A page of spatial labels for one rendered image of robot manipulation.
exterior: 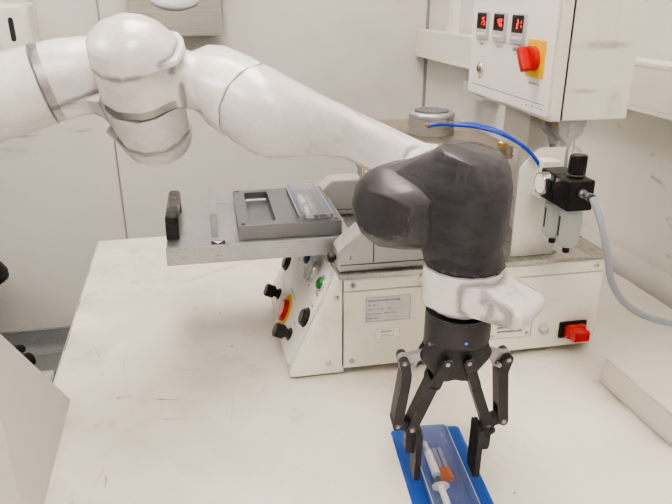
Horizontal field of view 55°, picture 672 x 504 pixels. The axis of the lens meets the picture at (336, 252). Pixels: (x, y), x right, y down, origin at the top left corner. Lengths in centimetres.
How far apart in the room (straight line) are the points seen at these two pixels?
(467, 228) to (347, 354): 45
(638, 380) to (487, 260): 45
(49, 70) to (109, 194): 166
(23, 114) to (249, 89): 32
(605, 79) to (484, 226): 47
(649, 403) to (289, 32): 188
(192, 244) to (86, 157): 157
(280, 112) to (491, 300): 34
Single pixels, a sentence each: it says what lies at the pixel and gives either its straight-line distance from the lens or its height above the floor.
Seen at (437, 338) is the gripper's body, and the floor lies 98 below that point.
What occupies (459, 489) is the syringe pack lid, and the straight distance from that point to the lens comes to 85.
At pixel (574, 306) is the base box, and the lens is 118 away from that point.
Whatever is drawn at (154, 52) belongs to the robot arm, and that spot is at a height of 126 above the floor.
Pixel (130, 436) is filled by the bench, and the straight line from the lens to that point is 99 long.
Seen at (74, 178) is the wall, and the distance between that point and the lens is 259.
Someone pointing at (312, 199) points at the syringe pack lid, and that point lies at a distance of 111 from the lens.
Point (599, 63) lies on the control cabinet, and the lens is 107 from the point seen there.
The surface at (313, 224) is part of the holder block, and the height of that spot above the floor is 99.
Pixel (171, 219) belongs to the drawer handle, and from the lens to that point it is 104.
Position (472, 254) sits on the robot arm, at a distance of 68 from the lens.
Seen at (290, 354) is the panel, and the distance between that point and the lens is 109.
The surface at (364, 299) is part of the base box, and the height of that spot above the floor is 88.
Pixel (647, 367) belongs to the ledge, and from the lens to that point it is 112.
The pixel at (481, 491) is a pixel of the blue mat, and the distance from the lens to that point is 88.
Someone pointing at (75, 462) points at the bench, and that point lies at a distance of 97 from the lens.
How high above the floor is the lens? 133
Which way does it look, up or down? 22 degrees down
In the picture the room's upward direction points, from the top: straight up
